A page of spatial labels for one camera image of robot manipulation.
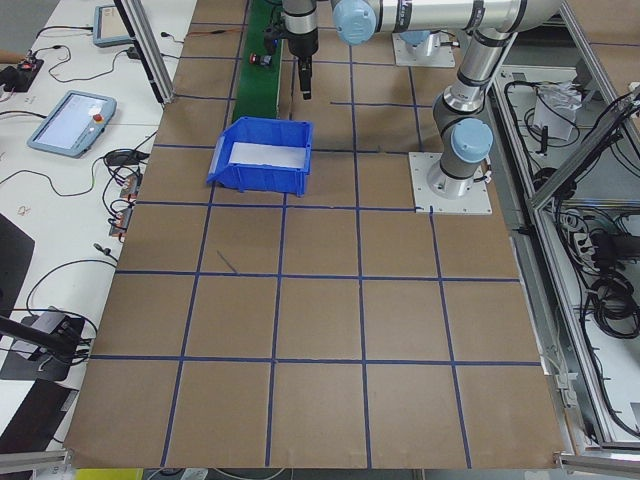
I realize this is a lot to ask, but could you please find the red mushroom push button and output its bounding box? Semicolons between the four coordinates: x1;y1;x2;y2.
248;53;272;68

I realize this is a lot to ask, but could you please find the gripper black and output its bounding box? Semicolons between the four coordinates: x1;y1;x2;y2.
264;23;318;100

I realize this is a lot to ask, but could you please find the far teach pendant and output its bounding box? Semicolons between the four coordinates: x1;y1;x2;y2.
92;5;133;48

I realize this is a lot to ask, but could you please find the blue source bin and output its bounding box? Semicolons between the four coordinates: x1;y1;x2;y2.
206;116;314;197

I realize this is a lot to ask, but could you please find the green conveyor belt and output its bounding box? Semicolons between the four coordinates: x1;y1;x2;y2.
232;1;282;121

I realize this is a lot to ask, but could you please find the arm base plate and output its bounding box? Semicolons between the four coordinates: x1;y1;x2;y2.
408;152;492;215
392;30;457;68

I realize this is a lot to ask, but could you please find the aluminium frame post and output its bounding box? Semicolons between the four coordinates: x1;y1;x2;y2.
114;0;174;105

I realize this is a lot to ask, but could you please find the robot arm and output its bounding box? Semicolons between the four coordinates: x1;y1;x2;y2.
331;0;561;200
400;30;459;59

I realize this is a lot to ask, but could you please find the teach pendant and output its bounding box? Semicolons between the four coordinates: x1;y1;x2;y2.
27;90;117;158
92;5;133;48

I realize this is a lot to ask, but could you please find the near teach pendant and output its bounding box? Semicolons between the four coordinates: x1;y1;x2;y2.
27;90;117;158

